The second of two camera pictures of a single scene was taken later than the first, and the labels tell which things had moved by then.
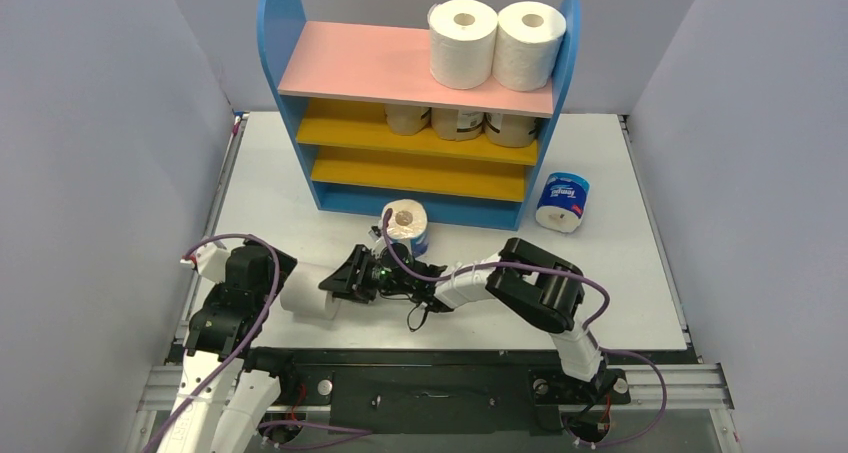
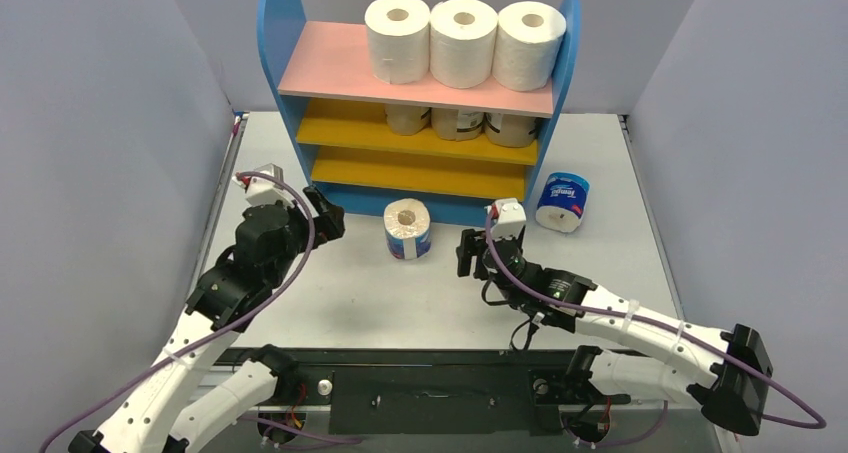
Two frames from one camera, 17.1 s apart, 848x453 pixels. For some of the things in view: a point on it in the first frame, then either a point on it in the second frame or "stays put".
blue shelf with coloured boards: x=374 y=123 stays put
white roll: x=302 y=296 -> x=398 y=29
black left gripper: x=287 y=266 -> x=328 y=225
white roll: x=527 y=36 stays put
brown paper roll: x=457 y=124 stays put
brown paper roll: x=509 y=130 stays put
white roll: x=462 y=36 stays put
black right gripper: x=361 y=272 -> x=483 y=251
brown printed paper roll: x=406 y=119 stays put
